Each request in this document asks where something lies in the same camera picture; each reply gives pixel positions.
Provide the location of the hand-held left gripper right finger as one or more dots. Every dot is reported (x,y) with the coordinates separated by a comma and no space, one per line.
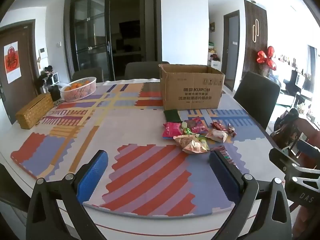
(221,168)

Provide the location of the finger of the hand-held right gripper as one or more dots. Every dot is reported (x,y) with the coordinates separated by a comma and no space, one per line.
(280,158)
(310,153)

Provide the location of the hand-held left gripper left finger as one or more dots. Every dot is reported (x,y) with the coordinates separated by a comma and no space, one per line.
(93,173)

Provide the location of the green snack packet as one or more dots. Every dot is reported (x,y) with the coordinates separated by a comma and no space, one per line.
(203,143)

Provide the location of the cream white snack packet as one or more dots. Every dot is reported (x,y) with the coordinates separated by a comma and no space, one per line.
(188,143)

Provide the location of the brown cardboard box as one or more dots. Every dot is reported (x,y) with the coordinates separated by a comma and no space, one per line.
(191,91)

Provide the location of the person's right forearm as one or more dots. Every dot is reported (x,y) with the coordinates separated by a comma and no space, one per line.
(306,221)

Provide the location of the red striped snack packet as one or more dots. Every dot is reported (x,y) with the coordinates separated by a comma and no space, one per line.
(229,157)

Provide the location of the wooden chair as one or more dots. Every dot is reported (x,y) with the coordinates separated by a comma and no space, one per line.
(308,131)

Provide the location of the beige snack packet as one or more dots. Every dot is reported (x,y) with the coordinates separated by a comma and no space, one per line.
(217,135)

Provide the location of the small dark red candy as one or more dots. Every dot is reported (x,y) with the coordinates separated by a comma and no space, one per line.
(232,130)

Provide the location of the dark red wrapped candy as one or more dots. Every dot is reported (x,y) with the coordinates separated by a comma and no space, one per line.
(218,126)

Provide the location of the magenta snack packet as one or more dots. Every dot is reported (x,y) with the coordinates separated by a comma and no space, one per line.
(197,125)

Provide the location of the light green wrapped candy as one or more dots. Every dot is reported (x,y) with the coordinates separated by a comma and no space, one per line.
(185,126)

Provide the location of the colourful patterned mat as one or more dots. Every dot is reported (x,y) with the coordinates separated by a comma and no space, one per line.
(150,175)

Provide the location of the pink snack packet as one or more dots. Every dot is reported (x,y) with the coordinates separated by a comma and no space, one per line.
(171,130)

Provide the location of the dark grey chair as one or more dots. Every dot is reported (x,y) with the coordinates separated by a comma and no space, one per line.
(256,97)
(142,70)
(86,74)

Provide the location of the dark green flat packet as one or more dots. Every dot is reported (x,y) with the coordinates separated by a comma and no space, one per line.
(172,115)

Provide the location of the pink plastic basket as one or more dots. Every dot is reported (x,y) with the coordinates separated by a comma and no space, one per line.
(80,93)

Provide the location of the woven tissue box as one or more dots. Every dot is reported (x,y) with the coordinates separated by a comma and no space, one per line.
(33,111)

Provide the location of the small black box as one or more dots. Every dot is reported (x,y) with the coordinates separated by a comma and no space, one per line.
(55,93)

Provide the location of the pile of oranges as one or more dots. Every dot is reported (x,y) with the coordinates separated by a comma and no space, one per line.
(75,85)

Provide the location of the red foil balloon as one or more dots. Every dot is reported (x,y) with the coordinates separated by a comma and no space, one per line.
(266,57)

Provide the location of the brown entrance door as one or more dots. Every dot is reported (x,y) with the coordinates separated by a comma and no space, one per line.
(25,92)

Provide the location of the white toy shelf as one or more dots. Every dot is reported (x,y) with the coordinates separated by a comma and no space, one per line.
(215,60)

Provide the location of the black bag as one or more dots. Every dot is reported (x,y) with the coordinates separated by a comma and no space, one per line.
(46,73)

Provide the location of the dark interior door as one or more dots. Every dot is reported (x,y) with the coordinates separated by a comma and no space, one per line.
(231,50)

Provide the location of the black framed glass door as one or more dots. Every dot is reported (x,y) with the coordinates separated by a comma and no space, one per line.
(87,35)

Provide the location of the red and white wall poster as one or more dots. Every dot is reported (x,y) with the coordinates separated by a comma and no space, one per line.
(12,62)

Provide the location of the dark slatted wall panel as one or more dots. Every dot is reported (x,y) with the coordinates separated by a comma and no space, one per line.
(255,20)

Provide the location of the small wall picture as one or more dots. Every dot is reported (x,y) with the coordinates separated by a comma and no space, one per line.
(212,27)

